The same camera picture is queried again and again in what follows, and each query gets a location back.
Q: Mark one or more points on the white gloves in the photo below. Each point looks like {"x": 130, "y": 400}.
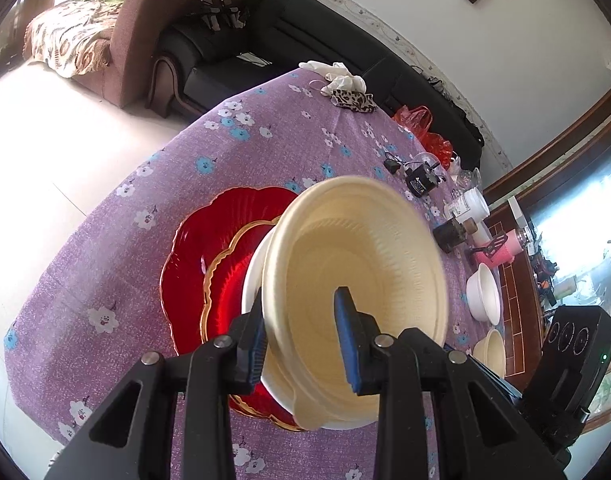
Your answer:
{"x": 335, "y": 72}

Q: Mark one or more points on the wooden glass partition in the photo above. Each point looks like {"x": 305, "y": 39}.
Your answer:
{"x": 560, "y": 170}

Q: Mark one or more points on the red scalloped plate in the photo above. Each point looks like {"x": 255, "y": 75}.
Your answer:
{"x": 200, "y": 240}

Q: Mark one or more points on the white plastic jar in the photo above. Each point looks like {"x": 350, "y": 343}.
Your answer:
{"x": 468, "y": 205}

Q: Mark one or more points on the dark brown box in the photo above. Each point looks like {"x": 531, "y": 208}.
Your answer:
{"x": 449, "y": 236}

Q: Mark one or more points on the black slotted spatula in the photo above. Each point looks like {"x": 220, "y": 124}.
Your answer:
{"x": 493, "y": 246}

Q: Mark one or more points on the black power adapter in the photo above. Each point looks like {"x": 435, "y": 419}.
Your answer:
{"x": 420, "y": 182}

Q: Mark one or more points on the red plastic bag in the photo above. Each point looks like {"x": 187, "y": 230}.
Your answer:
{"x": 425, "y": 130}

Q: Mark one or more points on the red gold-rimmed plate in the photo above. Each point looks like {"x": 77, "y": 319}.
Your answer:
{"x": 223, "y": 300}

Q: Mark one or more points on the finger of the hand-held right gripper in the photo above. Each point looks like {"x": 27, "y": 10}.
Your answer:
{"x": 503, "y": 385}

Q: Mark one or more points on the patterned blanket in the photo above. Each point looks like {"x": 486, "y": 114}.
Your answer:
{"x": 65, "y": 35}

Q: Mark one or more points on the clear glass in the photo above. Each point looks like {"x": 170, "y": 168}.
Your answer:
{"x": 468, "y": 177}

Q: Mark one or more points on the cream ribbed bowl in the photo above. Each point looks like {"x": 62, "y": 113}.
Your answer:
{"x": 385, "y": 270}
{"x": 491, "y": 355}

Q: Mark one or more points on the black leather sofa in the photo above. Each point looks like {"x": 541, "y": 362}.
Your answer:
{"x": 295, "y": 40}

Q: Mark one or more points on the leopard print cloth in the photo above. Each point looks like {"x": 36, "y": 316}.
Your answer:
{"x": 353, "y": 100}

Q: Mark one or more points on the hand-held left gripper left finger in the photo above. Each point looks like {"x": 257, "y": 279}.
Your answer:
{"x": 258, "y": 355}

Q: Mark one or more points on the pink thermos bottle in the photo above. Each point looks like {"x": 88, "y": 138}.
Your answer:
{"x": 503, "y": 250}

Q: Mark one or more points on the purple floral tablecloth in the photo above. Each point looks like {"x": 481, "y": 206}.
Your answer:
{"x": 135, "y": 260}

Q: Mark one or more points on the large white bowl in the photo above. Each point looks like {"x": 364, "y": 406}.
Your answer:
{"x": 253, "y": 280}

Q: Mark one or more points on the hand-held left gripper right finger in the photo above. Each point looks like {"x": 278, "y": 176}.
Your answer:
{"x": 345, "y": 340}

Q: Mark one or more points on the brown armchair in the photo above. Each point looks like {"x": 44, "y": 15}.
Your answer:
{"x": 150, "y": 35}

